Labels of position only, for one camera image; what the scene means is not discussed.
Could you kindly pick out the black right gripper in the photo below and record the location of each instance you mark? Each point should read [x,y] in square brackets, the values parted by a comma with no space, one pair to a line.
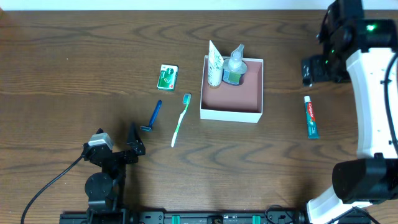
[311,71]

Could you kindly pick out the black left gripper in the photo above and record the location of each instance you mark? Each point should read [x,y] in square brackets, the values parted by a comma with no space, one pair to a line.
[117,156]

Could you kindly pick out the Colgate toothpaste tube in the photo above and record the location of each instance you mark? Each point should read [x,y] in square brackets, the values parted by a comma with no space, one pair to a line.
[310,117]

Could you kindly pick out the clear hand sanitizer pump bottle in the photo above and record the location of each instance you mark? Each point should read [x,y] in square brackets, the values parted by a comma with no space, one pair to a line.
[234,68]

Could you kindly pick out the white lotion tube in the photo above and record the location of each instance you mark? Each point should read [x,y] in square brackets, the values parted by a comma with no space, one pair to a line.
[215,66]

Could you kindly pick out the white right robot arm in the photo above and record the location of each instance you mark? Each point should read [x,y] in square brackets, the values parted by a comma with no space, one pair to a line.
[363,52]

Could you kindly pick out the blue disposable razor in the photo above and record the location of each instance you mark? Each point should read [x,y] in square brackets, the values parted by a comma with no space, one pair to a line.
[148,128]

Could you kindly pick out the green white toothbrush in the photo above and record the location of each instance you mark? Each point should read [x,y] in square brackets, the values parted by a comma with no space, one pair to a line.
[186,101]

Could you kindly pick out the green soap box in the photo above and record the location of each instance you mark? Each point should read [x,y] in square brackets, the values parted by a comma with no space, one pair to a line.
[167,77]

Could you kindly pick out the white box with pink interior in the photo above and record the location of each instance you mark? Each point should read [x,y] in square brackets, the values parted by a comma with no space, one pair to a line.
[242,103]

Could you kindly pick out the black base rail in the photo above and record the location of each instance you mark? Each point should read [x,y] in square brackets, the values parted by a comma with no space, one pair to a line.
[277,216]

